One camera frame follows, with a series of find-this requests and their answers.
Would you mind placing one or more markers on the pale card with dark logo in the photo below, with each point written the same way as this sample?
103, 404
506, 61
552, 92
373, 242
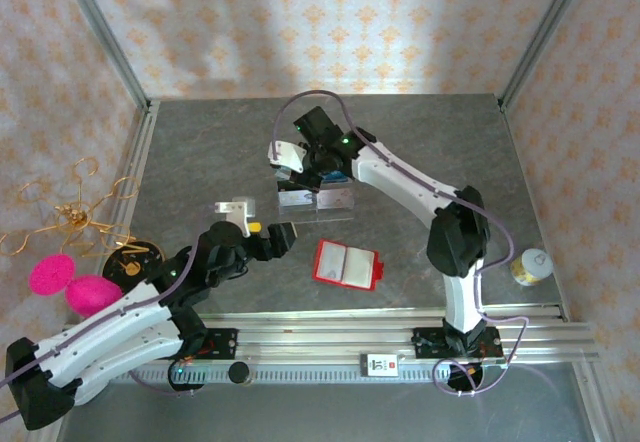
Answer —
295, 199

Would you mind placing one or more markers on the blue card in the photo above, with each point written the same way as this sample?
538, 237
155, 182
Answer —
337, 178

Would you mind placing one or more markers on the pale lilac card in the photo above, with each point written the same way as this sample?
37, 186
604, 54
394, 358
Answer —
334, 199

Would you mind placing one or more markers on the clear acrylic card stand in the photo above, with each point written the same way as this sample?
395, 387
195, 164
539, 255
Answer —
320, 214

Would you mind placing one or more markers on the red card holder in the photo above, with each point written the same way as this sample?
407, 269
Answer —
347, 264

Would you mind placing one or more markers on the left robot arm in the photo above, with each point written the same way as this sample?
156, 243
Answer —
115, 332

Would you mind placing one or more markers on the black round gold clock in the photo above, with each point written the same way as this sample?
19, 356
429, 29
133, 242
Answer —
131, 267

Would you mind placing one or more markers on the black round knob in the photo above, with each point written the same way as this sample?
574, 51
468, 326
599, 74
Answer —
239, 373

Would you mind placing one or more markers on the pink oval sponge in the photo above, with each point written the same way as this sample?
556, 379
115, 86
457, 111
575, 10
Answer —
95, 296

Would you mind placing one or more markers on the white label tag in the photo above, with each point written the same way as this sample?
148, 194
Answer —
379, 365

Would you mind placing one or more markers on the yellow tape roll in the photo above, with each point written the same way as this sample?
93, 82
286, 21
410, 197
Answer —
532, 267

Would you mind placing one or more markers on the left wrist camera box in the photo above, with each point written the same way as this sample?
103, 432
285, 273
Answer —
231, 207

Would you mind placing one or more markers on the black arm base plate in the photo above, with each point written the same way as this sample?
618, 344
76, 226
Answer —
425, 342
225, 343

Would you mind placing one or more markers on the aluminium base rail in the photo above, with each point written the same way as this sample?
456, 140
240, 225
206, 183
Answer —
325, 334

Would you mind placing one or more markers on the aluminium table side rail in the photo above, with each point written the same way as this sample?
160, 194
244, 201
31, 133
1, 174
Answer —
597, 417
140, 152

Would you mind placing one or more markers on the aluminium frame post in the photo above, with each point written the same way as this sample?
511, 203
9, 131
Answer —
542, 32
107, 47

